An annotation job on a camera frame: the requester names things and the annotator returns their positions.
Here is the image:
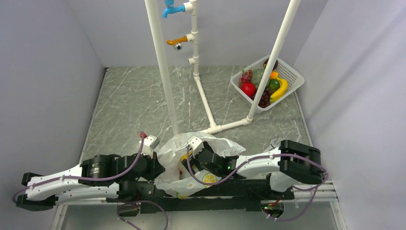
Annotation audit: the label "white printed plastic bag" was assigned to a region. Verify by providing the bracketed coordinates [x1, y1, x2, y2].
[154, 131, 247, 198]

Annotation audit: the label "red fake grapes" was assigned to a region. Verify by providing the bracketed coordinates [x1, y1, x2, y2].
[238, 70, 252, 88]

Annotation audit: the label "yellow fake bananas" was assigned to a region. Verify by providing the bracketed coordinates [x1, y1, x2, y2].
[270, 78, 288, 103]

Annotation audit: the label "brown fake fruit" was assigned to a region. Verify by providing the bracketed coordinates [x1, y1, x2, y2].
[263, 58, 279, 71]

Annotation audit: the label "yellow fake lemon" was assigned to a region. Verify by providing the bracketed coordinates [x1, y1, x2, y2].
[180, 153, 192, 162]

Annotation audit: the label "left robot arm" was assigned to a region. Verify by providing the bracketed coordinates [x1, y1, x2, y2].
[13, 152, 165, 211]

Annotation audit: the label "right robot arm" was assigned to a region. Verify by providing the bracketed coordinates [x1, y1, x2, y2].
[186, 137, 327, 199]

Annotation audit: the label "purple fake grapes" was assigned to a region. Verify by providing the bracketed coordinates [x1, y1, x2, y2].
[258, 88, 272, 108]

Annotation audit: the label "green fake melon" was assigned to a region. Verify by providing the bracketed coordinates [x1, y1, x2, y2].
[250, 69, 265, 88]

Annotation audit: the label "green fake lime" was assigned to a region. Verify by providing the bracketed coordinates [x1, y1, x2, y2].
[268, 79, 281, 92]

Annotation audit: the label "orange fake fruit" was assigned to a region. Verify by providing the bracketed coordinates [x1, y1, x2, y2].
[270, 71, 279, 79]

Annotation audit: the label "silver wrench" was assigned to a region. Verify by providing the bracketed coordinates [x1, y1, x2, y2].
[270, 139, 279, 149]

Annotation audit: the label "silver metal ball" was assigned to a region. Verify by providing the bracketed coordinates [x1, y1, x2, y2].
[173, 43, 182, 51]

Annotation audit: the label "white plastic basket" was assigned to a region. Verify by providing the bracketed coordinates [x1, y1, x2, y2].
[230, 55, 305, 114]

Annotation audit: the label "orange tap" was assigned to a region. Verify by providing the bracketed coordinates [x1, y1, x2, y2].
[166, 36, 188, 46]

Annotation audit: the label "blue tap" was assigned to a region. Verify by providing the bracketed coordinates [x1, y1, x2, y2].
[162, 0, 186, 18]

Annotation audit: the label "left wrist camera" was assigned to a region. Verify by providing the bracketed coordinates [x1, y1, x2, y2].
[139, 131, 160, 158]

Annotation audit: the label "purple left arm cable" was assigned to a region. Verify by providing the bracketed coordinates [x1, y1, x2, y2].
[12, 132, 169, 230]

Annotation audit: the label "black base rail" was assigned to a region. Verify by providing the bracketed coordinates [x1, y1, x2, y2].
[106, 179, 294, 214]

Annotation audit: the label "white pvc pipe frame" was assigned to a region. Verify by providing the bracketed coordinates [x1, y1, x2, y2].
[145, 0, 301, 135]

